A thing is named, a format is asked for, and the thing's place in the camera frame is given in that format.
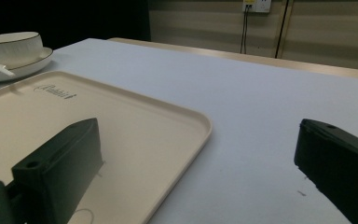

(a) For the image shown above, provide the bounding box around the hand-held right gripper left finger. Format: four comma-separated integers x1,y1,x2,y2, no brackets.
11,118,104,224

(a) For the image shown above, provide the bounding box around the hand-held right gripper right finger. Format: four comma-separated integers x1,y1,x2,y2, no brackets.
294,118,358,224

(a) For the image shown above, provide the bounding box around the beige plastic tray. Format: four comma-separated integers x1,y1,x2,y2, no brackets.
0,70,213,224

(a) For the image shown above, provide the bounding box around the white saucer with dark rim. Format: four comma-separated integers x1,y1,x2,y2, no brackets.
0,46,54,83

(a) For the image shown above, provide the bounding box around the white cup with dark rim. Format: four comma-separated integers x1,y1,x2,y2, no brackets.
0,31,44,67

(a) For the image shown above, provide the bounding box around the black cable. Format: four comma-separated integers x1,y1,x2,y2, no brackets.
274,0,291,59
240,5,249,54

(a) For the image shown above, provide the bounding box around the white wall socket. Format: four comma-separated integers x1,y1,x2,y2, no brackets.
242,0,272,14

